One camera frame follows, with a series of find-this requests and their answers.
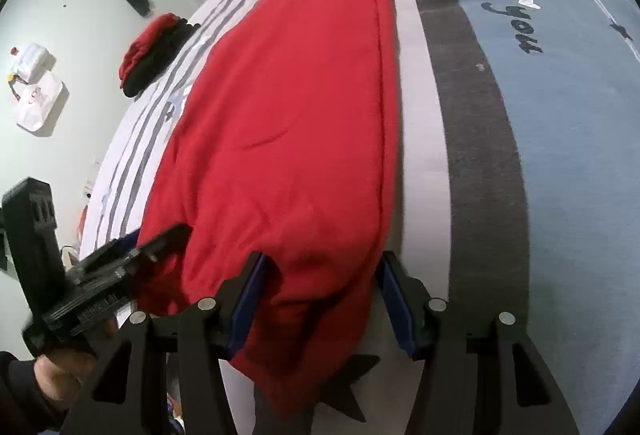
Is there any person's left hand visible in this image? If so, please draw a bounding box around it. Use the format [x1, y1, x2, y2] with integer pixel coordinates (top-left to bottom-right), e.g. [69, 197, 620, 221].
[31, 315, 121, 412]

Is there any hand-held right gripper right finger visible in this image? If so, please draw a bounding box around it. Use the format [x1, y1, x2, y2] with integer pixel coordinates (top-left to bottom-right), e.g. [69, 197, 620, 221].
[376, 250, 581, 435]

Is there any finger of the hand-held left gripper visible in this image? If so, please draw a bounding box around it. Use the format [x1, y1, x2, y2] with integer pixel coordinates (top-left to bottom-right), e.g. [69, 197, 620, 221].
[127, 222, 194, 276]

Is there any folded black garment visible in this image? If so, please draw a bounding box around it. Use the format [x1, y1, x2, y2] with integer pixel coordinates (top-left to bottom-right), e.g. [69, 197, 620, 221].
[122, 18, 202, 98]

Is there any person's left forearm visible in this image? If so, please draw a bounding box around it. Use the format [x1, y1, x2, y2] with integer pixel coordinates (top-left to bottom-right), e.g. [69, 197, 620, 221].
[0, 350, 68, 433]

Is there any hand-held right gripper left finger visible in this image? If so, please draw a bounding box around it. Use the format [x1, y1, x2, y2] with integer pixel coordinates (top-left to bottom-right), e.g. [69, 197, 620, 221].
[60, 251, 271, 435]

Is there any striped grey printed bed cover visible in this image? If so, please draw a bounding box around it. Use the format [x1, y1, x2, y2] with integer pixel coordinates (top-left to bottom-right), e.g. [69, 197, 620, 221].
[80, 0, 637, 435]

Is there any folded red garment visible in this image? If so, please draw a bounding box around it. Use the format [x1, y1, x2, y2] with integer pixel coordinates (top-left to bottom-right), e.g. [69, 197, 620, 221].
[119, 13, 178, 81]

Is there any white plastic jug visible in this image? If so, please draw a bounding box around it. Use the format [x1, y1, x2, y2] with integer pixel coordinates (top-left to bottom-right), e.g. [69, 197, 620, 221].
[7, 43, 51, 82]

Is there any white plastic bag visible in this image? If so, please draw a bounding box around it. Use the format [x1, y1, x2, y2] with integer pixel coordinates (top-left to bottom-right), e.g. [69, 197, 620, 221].
[13, 71, 64, 132]

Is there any red garment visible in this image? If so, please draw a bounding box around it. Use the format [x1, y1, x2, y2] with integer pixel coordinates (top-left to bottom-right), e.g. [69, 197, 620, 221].
[119, 13, 178, 81]
[131, 0, 407, 415]

